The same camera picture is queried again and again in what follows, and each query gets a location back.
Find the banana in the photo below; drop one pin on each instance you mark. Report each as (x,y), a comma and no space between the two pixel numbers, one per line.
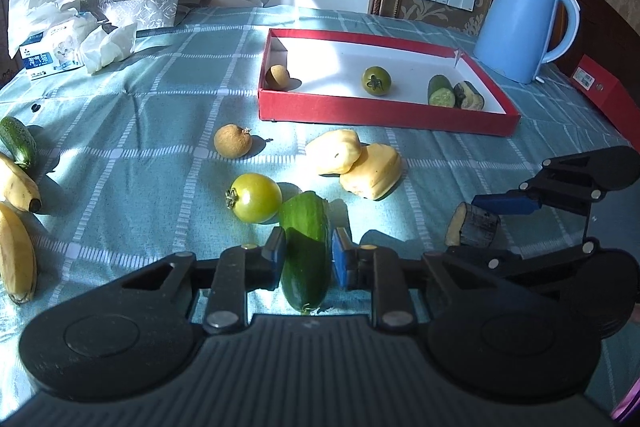
(17,257)
(17,184)

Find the red shallow cardboard tray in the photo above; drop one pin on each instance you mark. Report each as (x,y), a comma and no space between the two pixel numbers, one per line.
(340,62)

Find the blue electric kettle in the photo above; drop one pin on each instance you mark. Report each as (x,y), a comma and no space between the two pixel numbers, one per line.
(520,22)

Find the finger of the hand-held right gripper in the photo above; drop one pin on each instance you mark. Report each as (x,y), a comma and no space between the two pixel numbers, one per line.
(505,203)
(525,259)

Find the short cucumber piece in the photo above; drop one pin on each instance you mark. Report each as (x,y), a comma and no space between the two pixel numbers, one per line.
(441,91)

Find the teal checkered tablecloth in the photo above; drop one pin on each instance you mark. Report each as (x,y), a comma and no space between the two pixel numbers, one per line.
(150,117)

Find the whole small cucumber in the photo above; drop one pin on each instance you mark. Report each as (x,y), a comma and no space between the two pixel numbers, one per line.
(17,142)

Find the brown longan with stem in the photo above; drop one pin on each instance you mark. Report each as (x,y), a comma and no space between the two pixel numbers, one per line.
(232,139)

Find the small tan potato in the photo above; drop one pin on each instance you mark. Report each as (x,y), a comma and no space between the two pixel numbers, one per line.
(277,77)

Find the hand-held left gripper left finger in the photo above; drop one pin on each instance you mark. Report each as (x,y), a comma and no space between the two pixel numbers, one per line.
(277,257)

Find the white plastic bag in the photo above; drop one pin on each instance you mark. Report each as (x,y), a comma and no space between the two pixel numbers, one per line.
(40,2)

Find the long cucumber half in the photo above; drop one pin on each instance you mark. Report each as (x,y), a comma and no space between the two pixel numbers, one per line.
(305,252)

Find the round sugarcane piece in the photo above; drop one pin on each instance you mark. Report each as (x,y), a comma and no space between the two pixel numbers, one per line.
(475,227)

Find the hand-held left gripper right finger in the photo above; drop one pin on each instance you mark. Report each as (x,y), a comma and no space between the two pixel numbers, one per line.
(341,257)

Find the tissue pack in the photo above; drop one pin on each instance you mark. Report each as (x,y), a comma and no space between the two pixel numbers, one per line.
(52,52)

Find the red flat box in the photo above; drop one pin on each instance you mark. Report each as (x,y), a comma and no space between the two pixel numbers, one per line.
(610,97)

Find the wooden chair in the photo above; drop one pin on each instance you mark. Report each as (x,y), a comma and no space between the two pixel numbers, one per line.
(595,37)

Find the split sugarcane piece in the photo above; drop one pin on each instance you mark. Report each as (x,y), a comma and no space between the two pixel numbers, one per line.
(469,96)

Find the green tomato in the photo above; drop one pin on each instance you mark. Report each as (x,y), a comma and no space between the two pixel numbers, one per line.
(376,81)
(256,198)

